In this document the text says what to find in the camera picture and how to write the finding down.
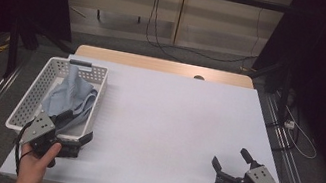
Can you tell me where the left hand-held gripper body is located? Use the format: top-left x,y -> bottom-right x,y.
18,109 -> 87,163

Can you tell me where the light blue tank top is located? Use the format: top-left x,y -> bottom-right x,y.
36,60 -> 103,143

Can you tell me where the white perforated plastic basket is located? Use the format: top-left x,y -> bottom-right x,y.
4,49 -> 112,147

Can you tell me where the person's left hand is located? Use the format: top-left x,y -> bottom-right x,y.
15,136 -> 63,183

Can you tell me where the black metal stand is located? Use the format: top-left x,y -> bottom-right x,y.
241,55 -> 299,125
0,15 -> 79,89

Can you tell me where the light wooden table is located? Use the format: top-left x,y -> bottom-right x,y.
74,43 -> 257,90

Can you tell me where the left hand-held gripper black cable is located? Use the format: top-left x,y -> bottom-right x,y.
9,116 -> 37,178

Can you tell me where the black floor cable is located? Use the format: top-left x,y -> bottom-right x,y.
262,119 -> 301,154

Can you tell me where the white cable with plug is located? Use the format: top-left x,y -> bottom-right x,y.
276,104 -> 326,161

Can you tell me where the yellow floor cable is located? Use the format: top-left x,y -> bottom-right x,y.
0,31 -> 13,56

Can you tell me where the thin black wall cable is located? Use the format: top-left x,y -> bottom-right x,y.
248,0 -> 271,61

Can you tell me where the black hanging cable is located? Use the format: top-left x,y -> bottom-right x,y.
141,0 -> 268,76

